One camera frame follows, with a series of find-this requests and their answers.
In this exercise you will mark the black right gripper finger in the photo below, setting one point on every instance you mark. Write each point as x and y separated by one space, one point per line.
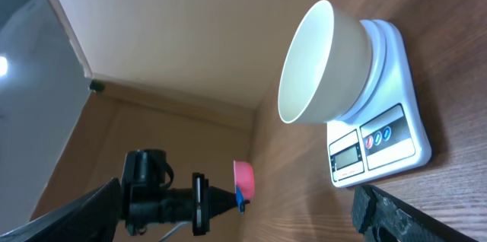
381 217

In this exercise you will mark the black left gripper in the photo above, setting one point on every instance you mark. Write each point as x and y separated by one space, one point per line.
149 199

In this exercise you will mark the pink scoop with blue handle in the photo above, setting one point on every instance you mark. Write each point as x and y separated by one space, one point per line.
244 184

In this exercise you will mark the white digital kitchen scale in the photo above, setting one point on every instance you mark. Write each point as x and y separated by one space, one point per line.
383 133

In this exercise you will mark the white bowl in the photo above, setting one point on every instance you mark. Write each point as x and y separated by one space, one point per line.
326 67

